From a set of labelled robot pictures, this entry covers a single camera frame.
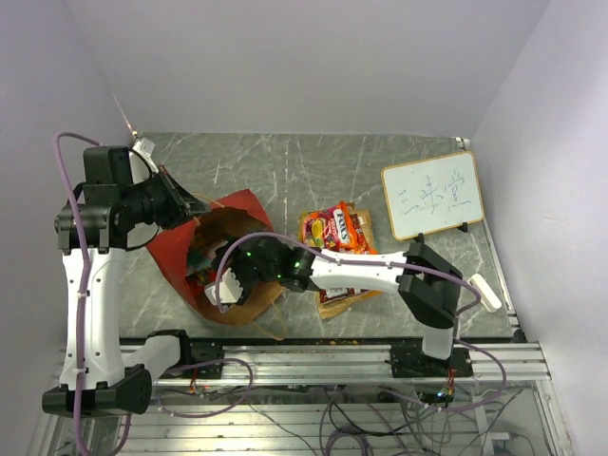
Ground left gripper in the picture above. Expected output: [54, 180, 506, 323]
[122, 164, 213, 230]

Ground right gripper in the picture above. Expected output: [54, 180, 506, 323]
[212, 238, 280, 304]

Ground red paper bag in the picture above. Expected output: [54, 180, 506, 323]
[147, 189, 287, 340]

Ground teal white snack bag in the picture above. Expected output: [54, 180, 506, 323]
[186, 240, 227, 276]

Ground tan gold snack bag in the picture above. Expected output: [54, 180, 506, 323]
[315, 201, 379, 319]

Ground red Doritos bag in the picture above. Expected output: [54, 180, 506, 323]
[316, 210, 377, 310]

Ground orange red chips bag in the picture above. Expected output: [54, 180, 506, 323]
[298, 201, 370, 254]

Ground colourful red yellow snack bag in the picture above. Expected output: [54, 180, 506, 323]
[186, 269, 217, 297]

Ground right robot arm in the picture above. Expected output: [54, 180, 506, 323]
[215, 233, 472, 377]

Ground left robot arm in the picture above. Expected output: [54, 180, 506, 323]
[42, 146, 211, 417]

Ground small whiteboard with stand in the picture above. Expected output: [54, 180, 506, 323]
[381, 151, 485, 240]

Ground white eraser block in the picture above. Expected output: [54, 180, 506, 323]
[468, 274, 503, 314]

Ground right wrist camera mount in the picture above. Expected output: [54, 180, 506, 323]
[204, 268, 243, 308]

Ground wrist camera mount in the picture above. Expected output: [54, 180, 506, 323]
[204, 268, 243, 308]
[129, 138, 158, 181]

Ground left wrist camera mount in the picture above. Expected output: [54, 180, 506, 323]
[129, 138, 158, 181]

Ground aluminium frame rail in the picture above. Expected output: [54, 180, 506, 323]
[47, 339, 571, 456]

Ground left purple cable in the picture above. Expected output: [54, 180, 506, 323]
[50, 131, 132, 456]

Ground loose wires under table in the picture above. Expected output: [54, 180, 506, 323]
[156, 358, 523, 456]

